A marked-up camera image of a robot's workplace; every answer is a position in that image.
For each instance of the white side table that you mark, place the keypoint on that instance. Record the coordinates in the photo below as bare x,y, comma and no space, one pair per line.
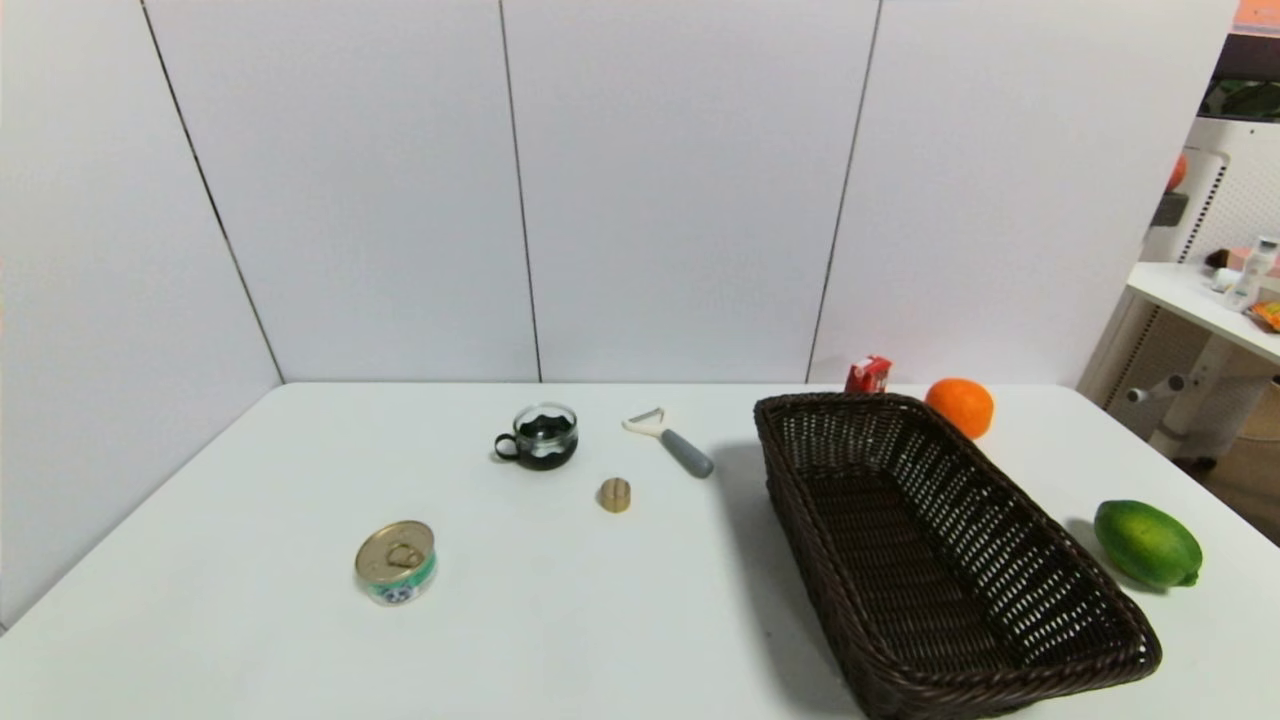
1205,330

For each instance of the dark brown wicker basket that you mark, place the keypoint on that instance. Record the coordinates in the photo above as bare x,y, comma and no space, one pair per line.
930,560

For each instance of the round wooden cork disc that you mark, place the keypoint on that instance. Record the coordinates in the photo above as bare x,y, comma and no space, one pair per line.
615,495

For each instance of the glass cup black holder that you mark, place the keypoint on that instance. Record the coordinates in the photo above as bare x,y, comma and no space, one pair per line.
545,440

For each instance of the green mango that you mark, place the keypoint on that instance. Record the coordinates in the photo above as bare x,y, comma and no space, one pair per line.
1146,543

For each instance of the orange snack packet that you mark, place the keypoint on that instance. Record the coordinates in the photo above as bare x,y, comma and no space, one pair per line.
1266,315

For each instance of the gold lid green can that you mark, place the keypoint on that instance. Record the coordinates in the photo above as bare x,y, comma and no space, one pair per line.
396,563

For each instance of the white plastic bottle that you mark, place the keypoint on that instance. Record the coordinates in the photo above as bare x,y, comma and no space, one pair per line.
1248,275

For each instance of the orange fruit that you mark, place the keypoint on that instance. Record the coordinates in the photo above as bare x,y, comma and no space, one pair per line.
960,405

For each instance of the small red carton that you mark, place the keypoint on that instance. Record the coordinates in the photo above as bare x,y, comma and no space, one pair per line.
868,375

